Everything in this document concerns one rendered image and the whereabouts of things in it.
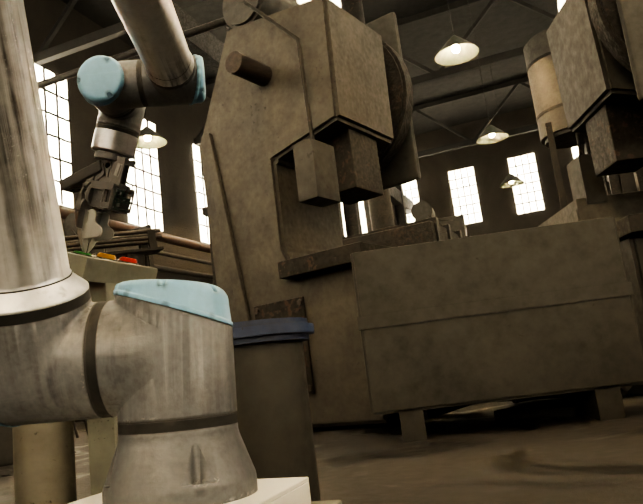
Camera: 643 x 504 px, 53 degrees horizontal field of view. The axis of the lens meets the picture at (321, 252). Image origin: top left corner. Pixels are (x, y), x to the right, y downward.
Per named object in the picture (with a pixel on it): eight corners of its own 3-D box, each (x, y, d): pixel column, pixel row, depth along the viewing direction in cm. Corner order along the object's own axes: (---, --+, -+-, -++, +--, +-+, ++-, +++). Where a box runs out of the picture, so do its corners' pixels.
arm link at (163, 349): (230, 414, 75) (222, 267, 79) (83, 427, 75) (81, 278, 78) (244, 408, 90) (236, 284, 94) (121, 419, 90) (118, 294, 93)
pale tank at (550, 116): (582, 362, 805) (519, 34, 887) (582, 360, 890) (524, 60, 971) (663, 353, 774) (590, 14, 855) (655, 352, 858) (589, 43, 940)
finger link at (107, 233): (102, 256, 134) (112, 213, 134) (81, 251, 136) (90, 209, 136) (112, 258, 137) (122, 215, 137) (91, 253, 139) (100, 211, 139)
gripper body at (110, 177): (106, 211, 130) (119, 153, 131) (74, 205, 133) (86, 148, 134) (130, 217, 137) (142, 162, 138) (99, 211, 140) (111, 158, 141)
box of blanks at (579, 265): (373, 446, 240) (347, 244, 254) (379, 425, 321) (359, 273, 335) (659, 414, 230) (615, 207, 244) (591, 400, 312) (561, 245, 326)
